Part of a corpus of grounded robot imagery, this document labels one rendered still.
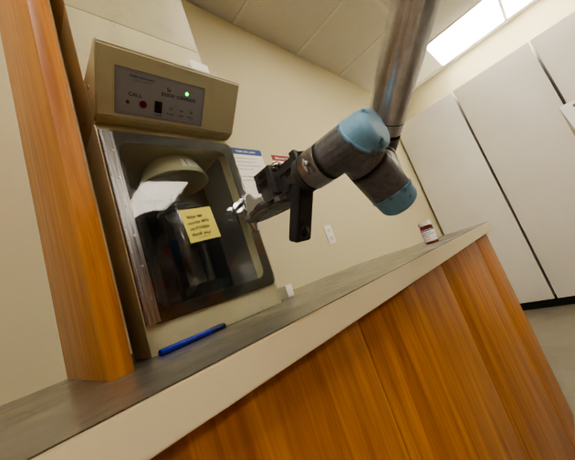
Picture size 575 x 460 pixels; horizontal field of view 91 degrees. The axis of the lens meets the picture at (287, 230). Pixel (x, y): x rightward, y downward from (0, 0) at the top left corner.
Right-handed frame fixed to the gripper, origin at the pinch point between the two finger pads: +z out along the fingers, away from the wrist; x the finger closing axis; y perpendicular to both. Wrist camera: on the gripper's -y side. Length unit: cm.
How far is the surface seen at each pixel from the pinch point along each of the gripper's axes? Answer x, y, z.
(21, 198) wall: 37, 30, 49
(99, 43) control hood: 26.0, 35.2, -5.5
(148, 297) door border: 25.2, -10.4, 4.5
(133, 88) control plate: 20.1, 30.7, -1.2
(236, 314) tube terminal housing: 8.3, -19.1, 5.6
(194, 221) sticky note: 12.3, 3.0, 4.4
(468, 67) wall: -329, 133, -32
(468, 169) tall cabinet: -284, 27, 2
